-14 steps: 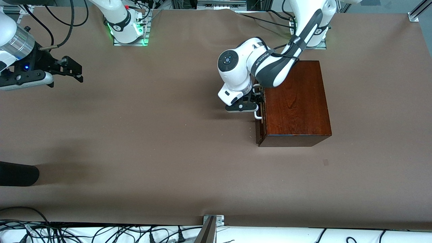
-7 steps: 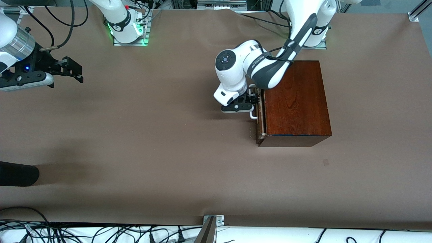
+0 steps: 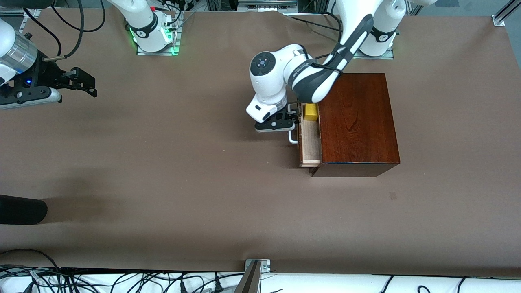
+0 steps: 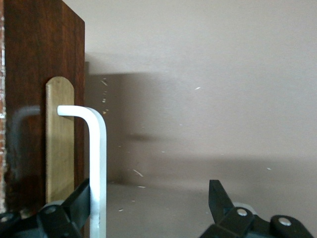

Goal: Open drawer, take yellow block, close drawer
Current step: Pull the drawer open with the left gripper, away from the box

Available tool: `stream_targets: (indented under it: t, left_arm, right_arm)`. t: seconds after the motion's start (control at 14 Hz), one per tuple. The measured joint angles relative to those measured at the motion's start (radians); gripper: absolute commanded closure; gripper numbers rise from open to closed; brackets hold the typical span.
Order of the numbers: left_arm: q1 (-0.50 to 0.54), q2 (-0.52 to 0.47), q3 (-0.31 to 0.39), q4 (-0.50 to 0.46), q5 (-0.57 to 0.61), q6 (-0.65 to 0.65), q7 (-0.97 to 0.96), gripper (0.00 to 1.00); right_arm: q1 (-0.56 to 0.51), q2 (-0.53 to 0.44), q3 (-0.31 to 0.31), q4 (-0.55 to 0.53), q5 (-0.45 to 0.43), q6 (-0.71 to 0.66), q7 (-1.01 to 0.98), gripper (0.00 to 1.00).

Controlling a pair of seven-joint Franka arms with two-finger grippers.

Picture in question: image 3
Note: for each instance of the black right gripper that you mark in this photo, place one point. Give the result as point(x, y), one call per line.
point(46, 73)

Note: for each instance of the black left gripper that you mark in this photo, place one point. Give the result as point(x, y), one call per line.
point(291, 115)

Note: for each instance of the yellow cube block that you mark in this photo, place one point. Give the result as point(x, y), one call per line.
point(311, 113)

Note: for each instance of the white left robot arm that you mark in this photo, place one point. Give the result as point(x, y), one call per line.
point(276, 69)

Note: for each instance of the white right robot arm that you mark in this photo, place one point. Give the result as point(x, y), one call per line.
point(142, 24)

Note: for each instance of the dark red wooden cabinet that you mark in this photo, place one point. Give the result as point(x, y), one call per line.
point(358, 130)

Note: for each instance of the grey metal equipment box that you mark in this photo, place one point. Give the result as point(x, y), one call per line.
point(264, 5)

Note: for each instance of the brown paper table cover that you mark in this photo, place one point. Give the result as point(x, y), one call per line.
point(183, 183)

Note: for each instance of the black cylindrical foam object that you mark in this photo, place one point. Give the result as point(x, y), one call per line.
point(20, 209)

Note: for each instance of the aluminium profile bar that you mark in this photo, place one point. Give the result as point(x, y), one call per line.
point(249, 280)

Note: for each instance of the small metal corner bracket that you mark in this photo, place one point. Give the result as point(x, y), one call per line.
point(265, 265)

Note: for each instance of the aluminium profile with bracket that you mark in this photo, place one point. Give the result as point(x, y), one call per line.
point(502, 14)

